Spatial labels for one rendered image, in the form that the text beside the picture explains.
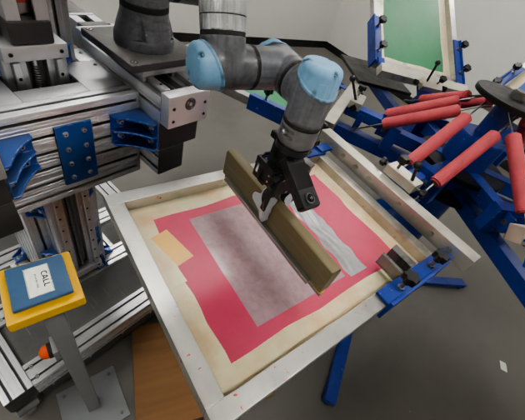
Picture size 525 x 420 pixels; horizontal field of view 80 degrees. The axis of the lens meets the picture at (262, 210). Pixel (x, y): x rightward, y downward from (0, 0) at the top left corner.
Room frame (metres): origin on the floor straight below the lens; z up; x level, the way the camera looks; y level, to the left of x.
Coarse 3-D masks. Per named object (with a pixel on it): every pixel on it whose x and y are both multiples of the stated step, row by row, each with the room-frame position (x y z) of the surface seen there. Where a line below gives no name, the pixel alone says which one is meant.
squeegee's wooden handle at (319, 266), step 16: (240, 160) 0.63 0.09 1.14; (240, 176) 0.61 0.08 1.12; (256, 208) 0.55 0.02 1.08; (272, 208) 0.52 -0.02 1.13; (288, 208) 0.53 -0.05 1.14; (272, 224) 0.51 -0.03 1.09; (288, 224) 0.48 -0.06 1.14; (288, 240) 0.47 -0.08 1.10; (304, 240) 0.45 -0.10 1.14; (304, 256) 0.44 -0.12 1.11; (320, 256) 0.43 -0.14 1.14; (320, 272) 0.41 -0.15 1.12; (336, 272) 0.40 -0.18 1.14; (320, 288) 0.40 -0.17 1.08
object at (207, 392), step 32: (320, 160) 1.04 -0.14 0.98; (128, 192) 0.54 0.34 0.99; (160, 192) 0.58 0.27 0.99; (192, 192) 0.65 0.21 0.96; (352, 192) 0.92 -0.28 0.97; (128, 224) 0.44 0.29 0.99; (384, 224) 0.82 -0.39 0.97; (128, 256) 0.38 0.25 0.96; (416, 256) 0.73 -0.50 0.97; (160, 288) 0.32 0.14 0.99; (160, 320) 0.27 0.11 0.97; (352, 320) 0.41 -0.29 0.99; (192, 352) 0.22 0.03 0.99; (320, 352) 0.31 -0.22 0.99; (192, 384) 0.17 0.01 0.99; (256, 384) 0.21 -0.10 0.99; (224, 416) 0.15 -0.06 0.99
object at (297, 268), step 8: (232, 184) 0.61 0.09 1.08; (240, 192) 0.59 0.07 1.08; (240, 200) 0.57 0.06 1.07; (248, 208) 0.55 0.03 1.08; (256, 216) 0.53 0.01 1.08; (264, 224) 0.52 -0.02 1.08; (272, 232) 0.50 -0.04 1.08; (272, 240) 0.48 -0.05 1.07; (280, 248) 0.46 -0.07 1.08; (288, 256) 0.45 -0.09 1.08; (296, 264) 0.44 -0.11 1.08; (304, 272) 0.42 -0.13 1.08; (304, 280) 0.41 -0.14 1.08
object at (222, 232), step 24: (168, 216) 0.54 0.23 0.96; (192, 216) 0.57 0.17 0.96; (216, 216) 0.60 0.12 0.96; (240, 216) 0.64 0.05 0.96; (336, 216) 0.79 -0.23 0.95; (192, 240) 0.49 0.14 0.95; (216, 240) 0.52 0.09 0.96; (240, 240) 0.55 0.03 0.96; (264, 240) 0.58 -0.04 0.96; (192, 264) 0.43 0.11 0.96; (216, 264) 0.45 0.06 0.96
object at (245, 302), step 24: (360, 240) 0.72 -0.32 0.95; (240, 264) 0.48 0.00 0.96; (264, 264) 0.50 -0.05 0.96; (288, 264) 0.53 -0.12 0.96; (192, 288) 0.37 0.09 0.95; (216, 288) 0.39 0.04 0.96; (240, 288) 0.41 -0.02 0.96; (264, 288) 0.43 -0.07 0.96; (288, 288) 0.46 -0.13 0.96; (336, 288) 0.51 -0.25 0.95; (216, 312) 0.33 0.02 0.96; (240, 312) 0.35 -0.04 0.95; (264, 312) 0.37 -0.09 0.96; (288, 312) 0.40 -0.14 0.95; (216, 336) 0.28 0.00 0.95; (240, 336) 0.30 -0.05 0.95; (264, 336) 0.32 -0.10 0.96
